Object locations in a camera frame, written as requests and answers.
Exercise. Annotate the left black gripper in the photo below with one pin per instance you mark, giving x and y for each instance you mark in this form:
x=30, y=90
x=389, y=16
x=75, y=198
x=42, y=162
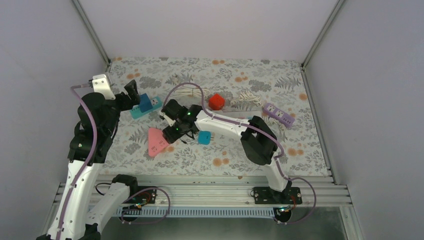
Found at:
x=127, y=104

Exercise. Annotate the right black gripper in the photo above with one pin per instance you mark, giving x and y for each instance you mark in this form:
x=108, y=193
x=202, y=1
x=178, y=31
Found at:
x=172, y=136

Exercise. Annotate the dark blue cube socket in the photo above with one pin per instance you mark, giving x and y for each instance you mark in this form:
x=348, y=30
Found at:
x=145, y=103

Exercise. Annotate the light blue plug adapter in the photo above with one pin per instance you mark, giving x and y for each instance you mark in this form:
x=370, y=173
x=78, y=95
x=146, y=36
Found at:
x=204, y=137

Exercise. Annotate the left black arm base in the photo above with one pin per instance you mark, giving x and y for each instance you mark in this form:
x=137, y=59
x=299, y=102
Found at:
x=135, y=205

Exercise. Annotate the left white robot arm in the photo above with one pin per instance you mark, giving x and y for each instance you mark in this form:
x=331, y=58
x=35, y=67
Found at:
x=99, y=113

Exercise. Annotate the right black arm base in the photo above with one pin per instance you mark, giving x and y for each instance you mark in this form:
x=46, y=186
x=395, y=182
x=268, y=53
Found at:
x=265, y=195

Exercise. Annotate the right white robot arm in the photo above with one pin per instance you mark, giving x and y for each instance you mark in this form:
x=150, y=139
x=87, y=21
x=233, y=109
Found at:
x=258, y=141

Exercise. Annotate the teal power strip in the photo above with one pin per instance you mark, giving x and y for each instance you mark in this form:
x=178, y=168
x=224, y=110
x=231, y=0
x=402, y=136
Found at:
x=136, y=113

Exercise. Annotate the red cube socket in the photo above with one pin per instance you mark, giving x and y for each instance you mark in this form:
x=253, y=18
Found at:
x=216, y=102

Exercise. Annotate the pink triangular power strip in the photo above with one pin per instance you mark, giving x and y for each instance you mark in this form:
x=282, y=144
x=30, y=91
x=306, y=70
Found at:
x=156, y=142

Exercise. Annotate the floral table cloth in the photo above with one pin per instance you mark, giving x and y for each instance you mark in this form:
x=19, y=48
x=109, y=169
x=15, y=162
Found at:
x=245, y=84

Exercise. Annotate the white multicolour power strip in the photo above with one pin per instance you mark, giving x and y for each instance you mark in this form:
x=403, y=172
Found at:
x=242, y=114

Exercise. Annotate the purple power strip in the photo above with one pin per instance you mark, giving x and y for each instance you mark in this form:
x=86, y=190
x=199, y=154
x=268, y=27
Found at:
x=275, y=113

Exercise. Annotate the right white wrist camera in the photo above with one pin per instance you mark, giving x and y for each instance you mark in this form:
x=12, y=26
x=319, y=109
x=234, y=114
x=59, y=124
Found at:
x=163, y=116

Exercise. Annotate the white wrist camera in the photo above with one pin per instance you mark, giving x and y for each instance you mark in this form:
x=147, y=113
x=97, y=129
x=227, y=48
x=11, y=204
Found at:
x=101, y=84
x=163, y=116

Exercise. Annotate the black power adapter with cable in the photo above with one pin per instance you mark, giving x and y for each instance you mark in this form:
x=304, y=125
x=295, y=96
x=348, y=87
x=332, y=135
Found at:
x=188, y=137

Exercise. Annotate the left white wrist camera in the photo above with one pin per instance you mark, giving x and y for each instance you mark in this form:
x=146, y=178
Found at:
x=101, y=84

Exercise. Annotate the aluminium rail frame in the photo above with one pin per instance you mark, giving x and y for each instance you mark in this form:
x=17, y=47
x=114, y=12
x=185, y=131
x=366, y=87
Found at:
x=235, y=197

